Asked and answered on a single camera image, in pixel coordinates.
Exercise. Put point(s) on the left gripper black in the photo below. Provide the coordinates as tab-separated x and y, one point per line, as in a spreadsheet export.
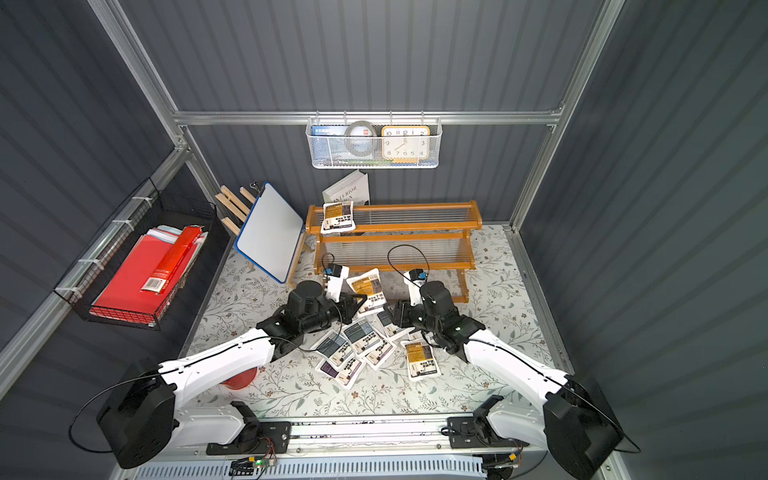
347	306

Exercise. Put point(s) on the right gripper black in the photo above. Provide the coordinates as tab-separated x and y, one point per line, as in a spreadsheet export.
405	312

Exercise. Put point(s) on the blue coffee bag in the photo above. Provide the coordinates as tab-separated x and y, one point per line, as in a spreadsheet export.
362	336
335	348
390	328

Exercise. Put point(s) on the yellow coffee bag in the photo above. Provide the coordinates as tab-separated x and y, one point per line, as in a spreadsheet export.
338	217
368	284
421	363

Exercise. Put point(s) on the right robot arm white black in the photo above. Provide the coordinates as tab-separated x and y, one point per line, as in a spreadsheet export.
569	414

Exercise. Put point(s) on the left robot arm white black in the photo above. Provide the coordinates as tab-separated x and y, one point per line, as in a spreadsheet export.
143	412

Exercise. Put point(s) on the purple coffee bag left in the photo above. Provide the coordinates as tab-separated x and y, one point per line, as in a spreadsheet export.
345	375

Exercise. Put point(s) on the orange wooden two-tier shelf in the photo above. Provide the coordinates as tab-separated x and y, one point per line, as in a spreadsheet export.
430	236

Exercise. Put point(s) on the blue framed whiteboard easel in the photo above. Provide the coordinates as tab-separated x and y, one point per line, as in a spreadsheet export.
268	231

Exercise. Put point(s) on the red round object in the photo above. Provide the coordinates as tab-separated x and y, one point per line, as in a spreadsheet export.
241	380

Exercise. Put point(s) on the round clear tape roll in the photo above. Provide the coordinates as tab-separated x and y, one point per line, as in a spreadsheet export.
360	138

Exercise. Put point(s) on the blue white box in basket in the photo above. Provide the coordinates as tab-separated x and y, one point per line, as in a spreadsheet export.
328	137

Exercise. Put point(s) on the yellow square analog clock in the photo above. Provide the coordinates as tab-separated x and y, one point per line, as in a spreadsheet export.
406	144

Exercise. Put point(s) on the red long box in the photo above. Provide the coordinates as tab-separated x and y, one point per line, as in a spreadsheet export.
170	262

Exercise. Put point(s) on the small circuit board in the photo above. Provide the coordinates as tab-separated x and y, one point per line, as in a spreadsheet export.
251	467

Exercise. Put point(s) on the red folders stack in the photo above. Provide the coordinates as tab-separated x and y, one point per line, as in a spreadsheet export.
122	301

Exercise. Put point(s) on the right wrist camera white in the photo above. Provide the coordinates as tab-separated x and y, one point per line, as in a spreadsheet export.
414	279

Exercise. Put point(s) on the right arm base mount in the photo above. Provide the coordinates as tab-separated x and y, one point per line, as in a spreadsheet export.
475	431

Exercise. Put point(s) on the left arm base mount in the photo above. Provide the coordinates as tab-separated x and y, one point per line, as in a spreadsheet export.
261	439

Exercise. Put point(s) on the black wire wall basket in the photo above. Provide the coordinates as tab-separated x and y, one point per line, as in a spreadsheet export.
90	274

